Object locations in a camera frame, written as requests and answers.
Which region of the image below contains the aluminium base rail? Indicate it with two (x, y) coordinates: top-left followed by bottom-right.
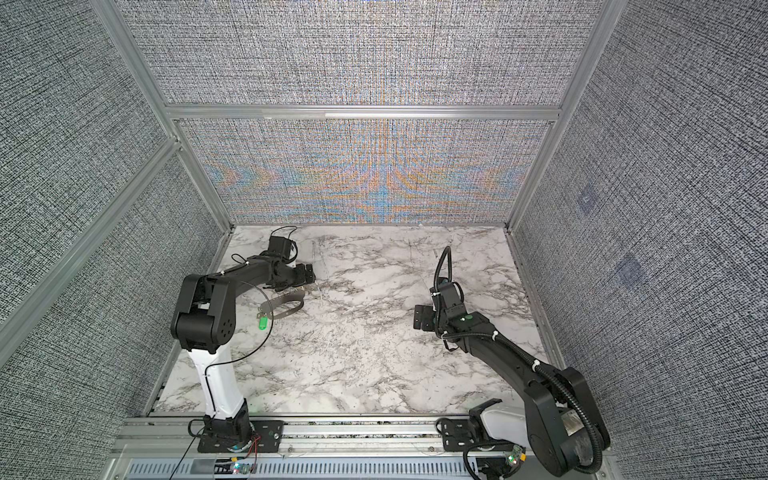
(110, 413), (613, 463)

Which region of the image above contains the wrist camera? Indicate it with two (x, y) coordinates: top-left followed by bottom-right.
(266, 235), (295, 263)
(431, 277), (464, 310)

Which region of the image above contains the grey slotted cable duct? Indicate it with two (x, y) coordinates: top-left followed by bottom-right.
(125, 457), (471, 479)

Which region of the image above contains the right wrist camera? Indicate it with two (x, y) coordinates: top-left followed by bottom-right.
(431, 277), (464, 310)

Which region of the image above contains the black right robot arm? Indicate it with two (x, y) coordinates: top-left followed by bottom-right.
(414, 282), (610, 477)

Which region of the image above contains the black corrugated cable conduit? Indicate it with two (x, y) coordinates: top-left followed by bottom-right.
(433, 245), (604, 475)

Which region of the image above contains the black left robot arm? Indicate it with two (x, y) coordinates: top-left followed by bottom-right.
(170, 251), (315, 453)

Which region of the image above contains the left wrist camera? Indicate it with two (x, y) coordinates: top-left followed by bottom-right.
(266, 235), (295, 263)

